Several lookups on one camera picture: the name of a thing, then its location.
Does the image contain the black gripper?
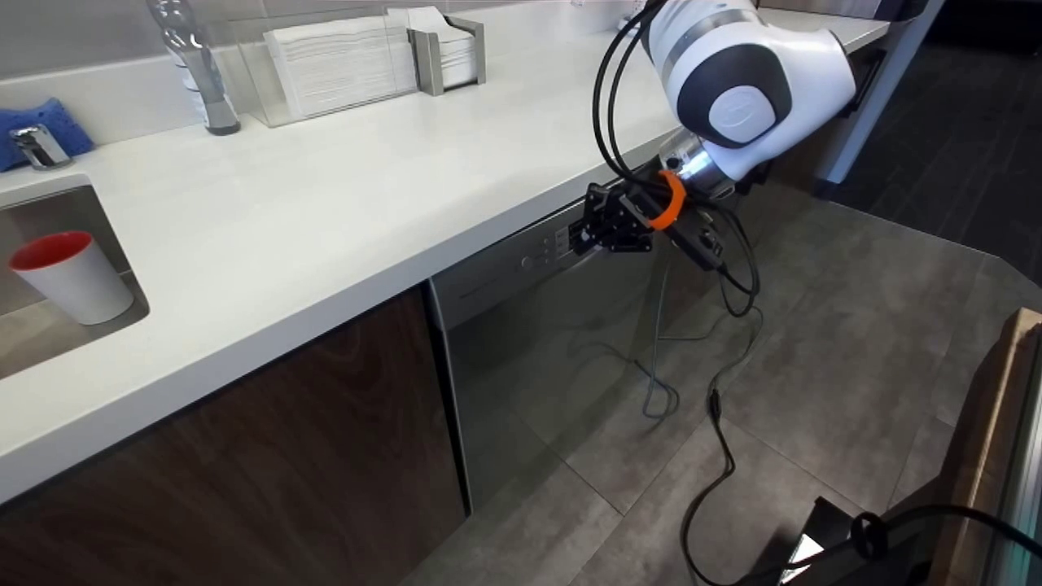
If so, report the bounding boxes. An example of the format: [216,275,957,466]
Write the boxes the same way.
[571,176,667,258]

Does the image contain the white dish rack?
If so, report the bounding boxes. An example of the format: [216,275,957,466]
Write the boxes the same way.
[256,12,421,125]

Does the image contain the dishwasher door panel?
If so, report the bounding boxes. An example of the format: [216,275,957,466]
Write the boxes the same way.
[424,160,698,513]

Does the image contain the white napkins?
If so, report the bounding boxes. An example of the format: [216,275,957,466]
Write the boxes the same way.
[387,4,482,92]

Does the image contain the metal napkin holder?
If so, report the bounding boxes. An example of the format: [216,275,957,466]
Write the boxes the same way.
[405,12,488,96]

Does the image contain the white metal stand leg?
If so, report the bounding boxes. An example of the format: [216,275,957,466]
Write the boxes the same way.
[811,0,947,188]

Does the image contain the black floor device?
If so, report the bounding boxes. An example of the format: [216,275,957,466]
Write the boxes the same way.
[736,495,938,586]

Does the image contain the dark wooden cabinet door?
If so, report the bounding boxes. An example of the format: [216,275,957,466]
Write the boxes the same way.
[0,284,473,586]

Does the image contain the chrome faucet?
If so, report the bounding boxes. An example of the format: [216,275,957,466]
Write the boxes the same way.
[143,0,243,139]

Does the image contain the light wooden furniture panel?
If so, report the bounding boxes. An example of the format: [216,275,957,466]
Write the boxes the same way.
[924,306,1042,586]

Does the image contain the white cup with red inside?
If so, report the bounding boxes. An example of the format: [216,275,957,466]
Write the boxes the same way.
[6,228,136,329]

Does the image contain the blue sponge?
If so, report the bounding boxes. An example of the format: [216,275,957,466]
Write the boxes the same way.
[0,96,99,176]

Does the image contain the small chrome sink fixture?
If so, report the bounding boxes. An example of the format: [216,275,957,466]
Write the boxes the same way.
[11,120,74,173]

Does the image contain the steel sink basin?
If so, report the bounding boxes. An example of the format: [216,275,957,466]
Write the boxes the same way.
[0,182,152,383]

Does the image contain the orange wrist mount ring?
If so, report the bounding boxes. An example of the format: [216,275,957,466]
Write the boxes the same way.
[648,165,691,233]

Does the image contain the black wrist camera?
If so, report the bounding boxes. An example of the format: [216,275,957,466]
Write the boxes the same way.
[663,204,730,274]

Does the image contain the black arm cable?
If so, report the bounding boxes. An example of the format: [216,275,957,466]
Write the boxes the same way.
[589,0,657,182]
[603,10,663,182]

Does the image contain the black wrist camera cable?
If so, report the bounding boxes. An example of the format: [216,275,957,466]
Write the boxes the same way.
[688,203,764,323]

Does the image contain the black floor cable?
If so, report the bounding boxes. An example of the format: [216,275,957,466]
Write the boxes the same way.
[676,383,741,586]

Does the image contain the black cable with round knob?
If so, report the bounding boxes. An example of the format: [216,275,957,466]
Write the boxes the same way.
[844,500,1042,567]

